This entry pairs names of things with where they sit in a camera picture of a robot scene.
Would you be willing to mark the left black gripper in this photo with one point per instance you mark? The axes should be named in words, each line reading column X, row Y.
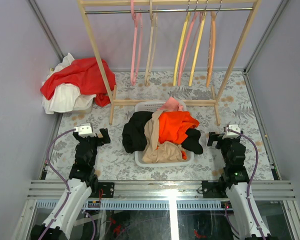
column 105, row 140

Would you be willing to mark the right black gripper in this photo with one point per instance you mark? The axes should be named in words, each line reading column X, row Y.
column 212, row 136

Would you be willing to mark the orange t shirt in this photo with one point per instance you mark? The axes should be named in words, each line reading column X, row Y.
column 173, row 126

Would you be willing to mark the orange wavy hanger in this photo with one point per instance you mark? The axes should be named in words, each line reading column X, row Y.
column 212, row 45

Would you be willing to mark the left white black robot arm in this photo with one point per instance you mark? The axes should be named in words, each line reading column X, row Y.
column 81, row 183

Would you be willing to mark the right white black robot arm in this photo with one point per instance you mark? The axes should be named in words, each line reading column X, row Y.
column 235, row 184

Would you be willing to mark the pink hanger left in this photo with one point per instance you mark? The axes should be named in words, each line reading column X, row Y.
column 137, row 44

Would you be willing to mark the pink hanger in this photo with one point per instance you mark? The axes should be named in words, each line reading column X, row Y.
column 137, row 44
column 189, row 25

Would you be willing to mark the beige wooden hanger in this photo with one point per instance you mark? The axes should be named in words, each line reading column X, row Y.
column 152, row 43

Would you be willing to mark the yellow hanger left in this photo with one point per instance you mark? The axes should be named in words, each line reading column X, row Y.
column 181, row 44

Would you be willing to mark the yellow hanger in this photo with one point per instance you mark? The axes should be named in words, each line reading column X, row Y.
column 200, row 29
column 181, row 44

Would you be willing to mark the pink hanger right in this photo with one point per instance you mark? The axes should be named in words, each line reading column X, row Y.
column 189, row 25

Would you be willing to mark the yellow hanger right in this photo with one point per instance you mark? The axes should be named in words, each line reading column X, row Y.
column 200, row 29

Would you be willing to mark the black garment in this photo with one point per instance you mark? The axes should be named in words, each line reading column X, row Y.
column 134, row 139

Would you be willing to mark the beige garment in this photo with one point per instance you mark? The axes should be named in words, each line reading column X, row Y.
column 156, row 152

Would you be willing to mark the pink garment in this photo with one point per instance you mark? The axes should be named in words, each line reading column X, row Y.
column 172, row 105

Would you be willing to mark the white cloth pile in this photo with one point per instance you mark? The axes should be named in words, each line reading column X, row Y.
column 67, row 98

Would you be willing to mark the white laundry basket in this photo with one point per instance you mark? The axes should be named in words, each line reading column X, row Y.
column 152, row 106

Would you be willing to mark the red cloth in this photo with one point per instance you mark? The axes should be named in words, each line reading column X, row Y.
column 82, row 73

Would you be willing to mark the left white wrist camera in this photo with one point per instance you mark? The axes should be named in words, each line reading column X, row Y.
column 84, row 130

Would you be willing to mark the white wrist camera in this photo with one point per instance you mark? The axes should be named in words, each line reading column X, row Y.
column 232, row 131
column 84, row 130

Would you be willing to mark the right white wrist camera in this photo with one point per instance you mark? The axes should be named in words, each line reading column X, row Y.
column 232, row 131

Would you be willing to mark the aluminium rail frame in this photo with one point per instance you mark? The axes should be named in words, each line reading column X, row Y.
column 150, row 191

